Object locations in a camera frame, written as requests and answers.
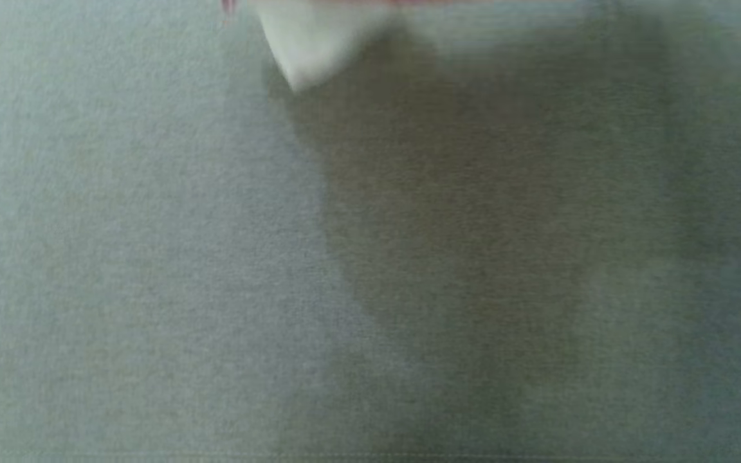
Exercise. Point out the red and white jersey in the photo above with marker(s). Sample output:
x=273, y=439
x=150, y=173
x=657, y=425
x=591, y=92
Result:
x=319, y=38

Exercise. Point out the large grey sofa seat cushion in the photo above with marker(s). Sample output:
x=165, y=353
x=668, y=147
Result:
x=152, y=257

